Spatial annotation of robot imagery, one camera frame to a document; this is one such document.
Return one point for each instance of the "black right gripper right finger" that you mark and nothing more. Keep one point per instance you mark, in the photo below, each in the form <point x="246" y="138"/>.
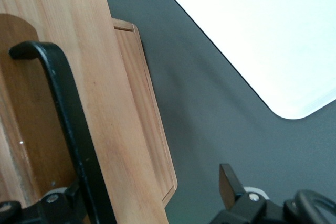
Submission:
<point x="231" y="187"/>

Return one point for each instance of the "beige rectangular tray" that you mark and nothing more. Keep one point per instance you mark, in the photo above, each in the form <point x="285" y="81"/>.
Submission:
<point x="262" y="37"/>

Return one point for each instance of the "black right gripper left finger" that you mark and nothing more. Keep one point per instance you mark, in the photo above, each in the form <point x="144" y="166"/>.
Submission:
<point x="63" y="200"/>

